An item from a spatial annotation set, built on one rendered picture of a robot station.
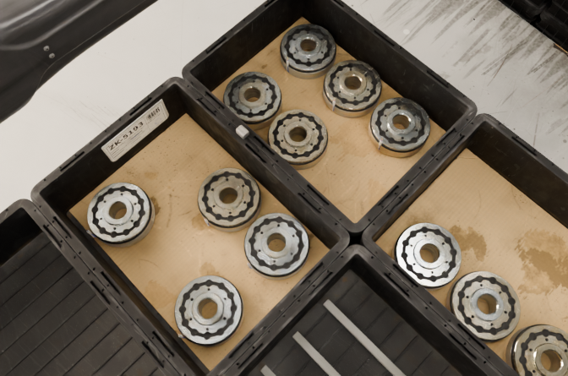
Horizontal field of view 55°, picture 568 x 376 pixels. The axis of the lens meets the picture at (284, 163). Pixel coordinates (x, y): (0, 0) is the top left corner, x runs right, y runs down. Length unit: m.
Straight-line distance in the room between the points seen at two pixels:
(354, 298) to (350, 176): 0.21
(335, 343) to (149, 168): 0.42
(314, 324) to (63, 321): 0.39
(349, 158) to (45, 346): 0.57
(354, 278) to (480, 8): 0.72
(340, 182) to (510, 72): 0.50
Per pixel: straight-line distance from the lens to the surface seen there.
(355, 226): 0.80
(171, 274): 0.90
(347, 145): 0.95
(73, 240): 0.85
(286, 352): 0.87
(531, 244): 0.97
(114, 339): 0.91
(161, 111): 0.94
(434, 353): 0.89
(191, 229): 0.91
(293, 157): 0.91
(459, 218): 0.94
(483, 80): 1.23
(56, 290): 0.95
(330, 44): 1.02
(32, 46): 0.31
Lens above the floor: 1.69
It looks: 67 degrees down
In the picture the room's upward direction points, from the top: 2 degrees counter-clockwise
